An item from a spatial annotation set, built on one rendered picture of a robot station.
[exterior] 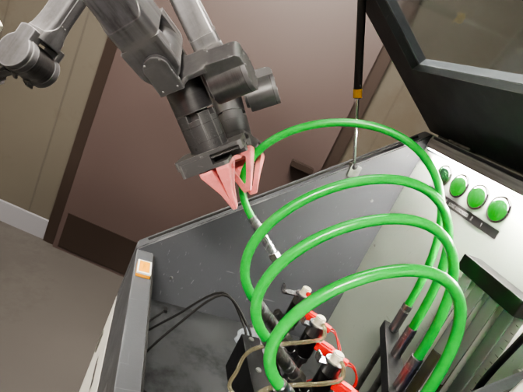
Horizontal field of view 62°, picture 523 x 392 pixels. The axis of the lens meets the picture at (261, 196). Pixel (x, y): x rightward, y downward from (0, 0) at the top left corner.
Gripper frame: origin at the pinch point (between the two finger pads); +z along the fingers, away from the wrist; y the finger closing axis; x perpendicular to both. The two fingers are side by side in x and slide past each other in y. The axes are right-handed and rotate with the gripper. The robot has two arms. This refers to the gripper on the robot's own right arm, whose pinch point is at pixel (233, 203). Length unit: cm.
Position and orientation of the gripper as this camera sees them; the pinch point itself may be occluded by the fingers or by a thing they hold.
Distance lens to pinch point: 67.1
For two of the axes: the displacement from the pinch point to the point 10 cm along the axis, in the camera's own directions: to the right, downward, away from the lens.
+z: 3.6, 9.0, 2.5
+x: 0.5, -2.8, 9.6
